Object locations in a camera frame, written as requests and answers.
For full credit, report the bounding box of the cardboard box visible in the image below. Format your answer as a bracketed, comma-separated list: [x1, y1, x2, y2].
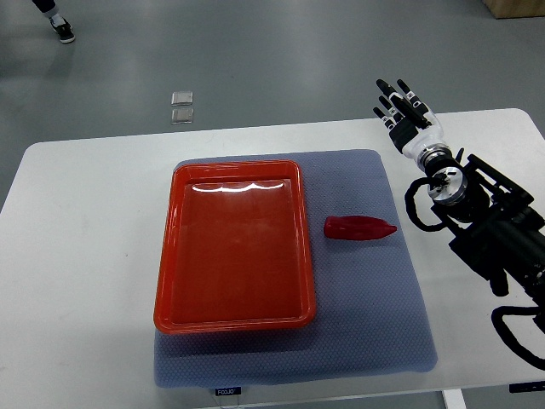
[482, 0, 544, 19]

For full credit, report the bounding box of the lower metal floor plate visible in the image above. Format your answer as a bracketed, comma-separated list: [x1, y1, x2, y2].
[171, 107, 194, 124]

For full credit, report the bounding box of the upper metal floor plate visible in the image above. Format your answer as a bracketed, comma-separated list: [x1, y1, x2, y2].
[171, 91, 193, 107]

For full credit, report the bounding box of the metal floor plate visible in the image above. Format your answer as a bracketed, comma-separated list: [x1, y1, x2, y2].
[171, 91, 193, 107]
[171, 107, 194, 124]

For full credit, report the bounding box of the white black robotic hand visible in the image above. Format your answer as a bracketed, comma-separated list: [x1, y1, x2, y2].
[373, 78, 445, 159]

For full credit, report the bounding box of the person's leg with black shoe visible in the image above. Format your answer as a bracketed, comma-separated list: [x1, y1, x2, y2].
[32, 0, 75, 44]

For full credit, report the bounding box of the dark blue table-edge label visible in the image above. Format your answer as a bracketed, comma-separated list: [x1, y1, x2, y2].
[508, 381, 545, 394]

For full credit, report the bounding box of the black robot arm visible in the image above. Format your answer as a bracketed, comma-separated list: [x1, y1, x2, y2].
[374, 79, 544, 307]

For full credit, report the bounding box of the white table leg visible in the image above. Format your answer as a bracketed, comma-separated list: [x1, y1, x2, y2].
[442, 389, 467, 409]

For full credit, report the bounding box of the red pepper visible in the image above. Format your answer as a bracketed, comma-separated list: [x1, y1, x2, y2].
[324, 216, 398, 241]

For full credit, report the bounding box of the red plastic tray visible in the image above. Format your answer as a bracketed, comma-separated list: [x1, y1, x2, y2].
[153, 160, 316, 335]

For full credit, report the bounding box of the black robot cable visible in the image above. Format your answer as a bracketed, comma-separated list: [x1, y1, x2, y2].
[490, 304, 545, 370]

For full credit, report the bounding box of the black table label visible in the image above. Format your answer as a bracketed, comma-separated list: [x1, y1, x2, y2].
[215, 387, 242, 396]

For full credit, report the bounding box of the blue-grey mesh mat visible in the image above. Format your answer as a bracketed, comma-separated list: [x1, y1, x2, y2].
[154, 149, 437, 389]

